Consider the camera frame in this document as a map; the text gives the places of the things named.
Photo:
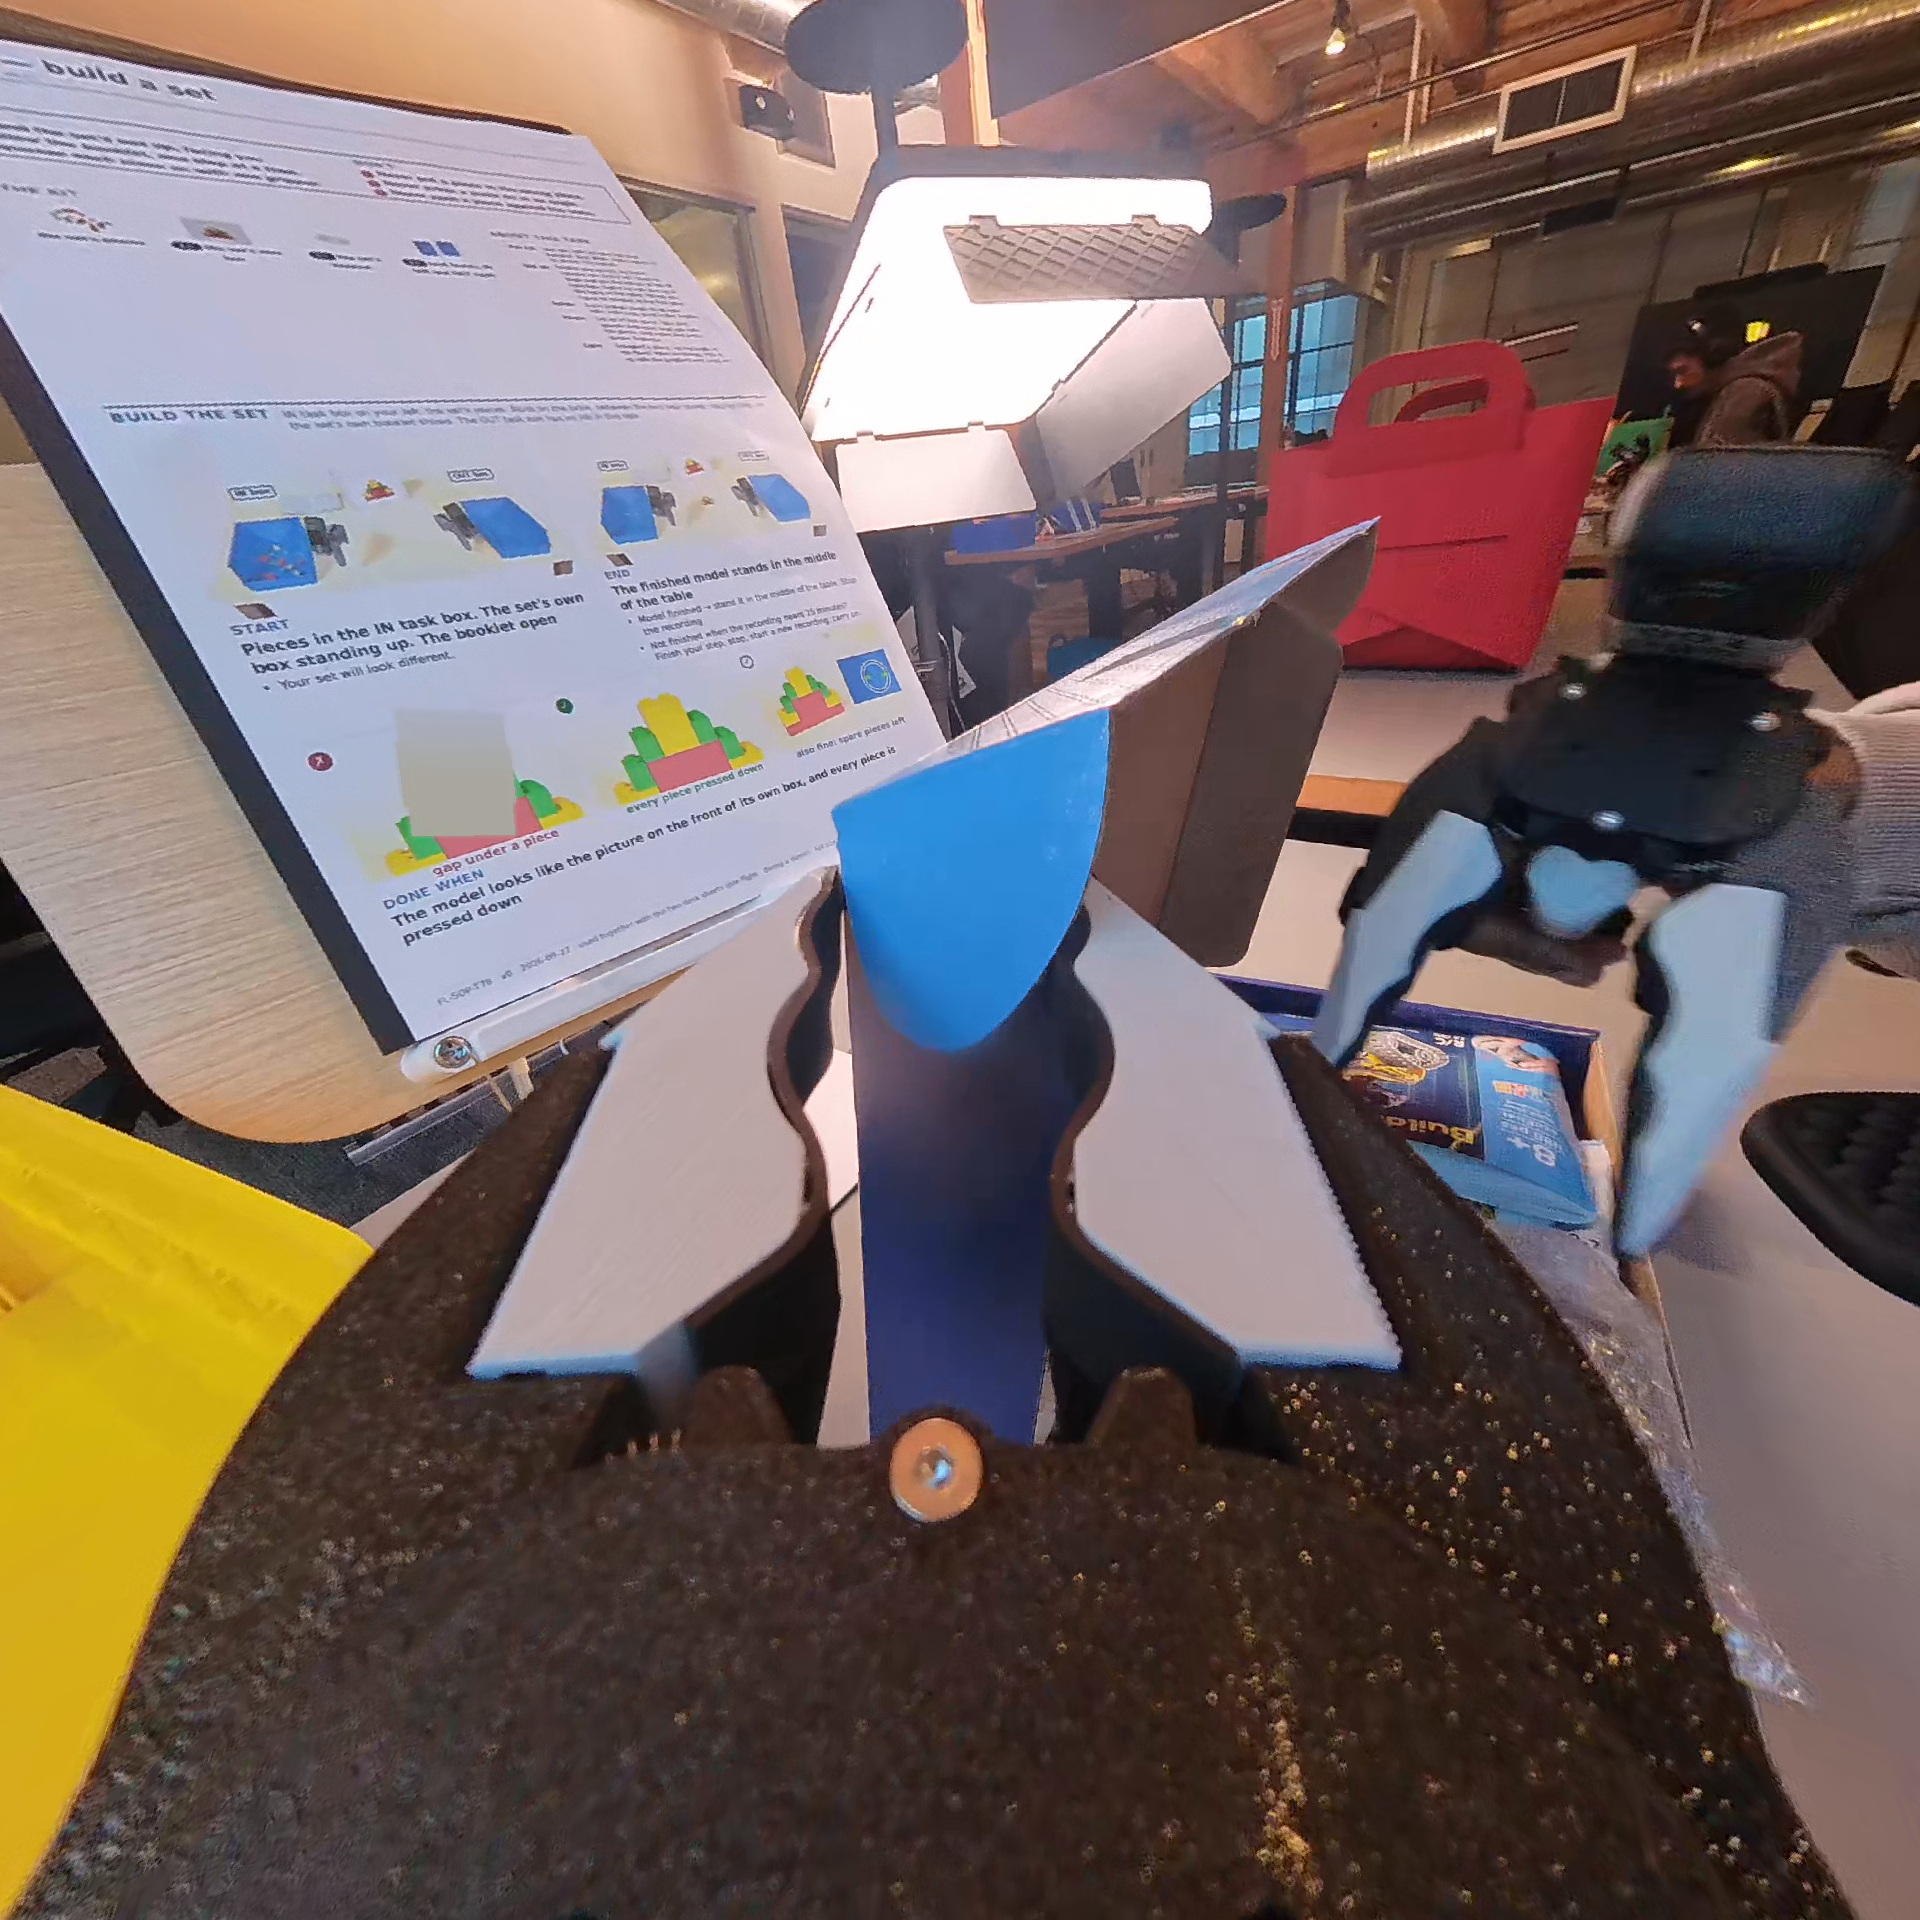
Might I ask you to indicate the blue robot kit booklet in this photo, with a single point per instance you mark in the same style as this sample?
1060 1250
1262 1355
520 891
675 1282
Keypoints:
1501 1140

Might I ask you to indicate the bubble wrap bag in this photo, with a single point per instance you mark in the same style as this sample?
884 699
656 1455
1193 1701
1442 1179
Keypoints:
1620 1425

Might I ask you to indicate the grey desk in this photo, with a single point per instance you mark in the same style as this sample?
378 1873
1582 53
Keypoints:
1801 1501

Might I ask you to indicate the person's right hand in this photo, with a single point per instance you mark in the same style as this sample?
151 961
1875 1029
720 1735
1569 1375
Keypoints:
1830 855

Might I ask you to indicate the person's right forearm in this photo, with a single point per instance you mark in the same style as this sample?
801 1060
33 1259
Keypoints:
1892 840

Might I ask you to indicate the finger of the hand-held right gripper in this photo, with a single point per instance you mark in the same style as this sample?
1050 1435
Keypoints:
1711 1050
1410 914

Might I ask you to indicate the black round lamp head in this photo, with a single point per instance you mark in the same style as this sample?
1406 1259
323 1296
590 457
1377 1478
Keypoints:
879 39

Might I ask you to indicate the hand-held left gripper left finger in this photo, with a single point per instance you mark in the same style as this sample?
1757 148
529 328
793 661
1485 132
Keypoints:
644 1200

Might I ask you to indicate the yellow storage bin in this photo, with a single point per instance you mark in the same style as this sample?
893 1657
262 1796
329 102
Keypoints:
121 1350

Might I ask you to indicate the wooden workbench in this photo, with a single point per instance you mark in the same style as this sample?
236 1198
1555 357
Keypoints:
1110 555

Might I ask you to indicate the black office chair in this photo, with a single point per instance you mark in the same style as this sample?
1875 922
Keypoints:
1853 1184

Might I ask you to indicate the blue storage bin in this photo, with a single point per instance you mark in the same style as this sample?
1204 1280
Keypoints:
999 532

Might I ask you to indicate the white document stand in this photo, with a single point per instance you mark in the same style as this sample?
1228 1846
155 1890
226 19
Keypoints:
121 824

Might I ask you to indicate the printed instruction sheet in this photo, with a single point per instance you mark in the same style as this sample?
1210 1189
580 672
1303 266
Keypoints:
451 450

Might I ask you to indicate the red tote bag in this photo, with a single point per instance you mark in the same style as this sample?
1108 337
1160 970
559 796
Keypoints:
1441 494

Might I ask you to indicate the wood-edged table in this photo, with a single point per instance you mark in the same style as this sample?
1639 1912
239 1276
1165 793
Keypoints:
1425 721

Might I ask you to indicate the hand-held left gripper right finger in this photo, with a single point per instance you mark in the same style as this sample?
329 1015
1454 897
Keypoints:
1231 1200

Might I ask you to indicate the blue cardboard kit box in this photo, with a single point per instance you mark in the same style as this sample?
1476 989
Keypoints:
960 1200

